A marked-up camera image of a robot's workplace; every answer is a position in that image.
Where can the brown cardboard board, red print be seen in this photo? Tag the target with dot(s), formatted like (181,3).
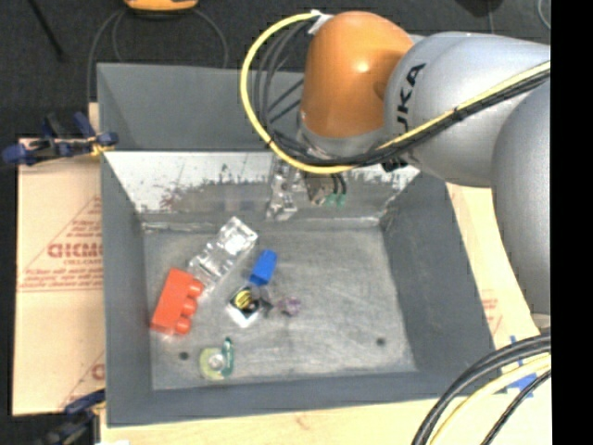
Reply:
(55,295)

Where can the yellow-green round thing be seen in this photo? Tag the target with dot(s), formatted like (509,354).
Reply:
(214,363)

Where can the grey metal bin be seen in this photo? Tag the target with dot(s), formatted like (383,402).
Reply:
(324,341)

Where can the blue block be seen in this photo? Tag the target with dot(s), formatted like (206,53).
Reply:
(263,267)

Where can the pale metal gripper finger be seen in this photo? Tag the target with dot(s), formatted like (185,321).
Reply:
(286,178)
(281,208)

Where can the small purple thing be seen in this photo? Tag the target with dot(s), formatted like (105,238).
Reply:
(289,305)

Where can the orange toy block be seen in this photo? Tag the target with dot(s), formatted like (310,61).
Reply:
(176,300)

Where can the clear plastic box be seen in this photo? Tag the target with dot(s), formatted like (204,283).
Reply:
(222,253)

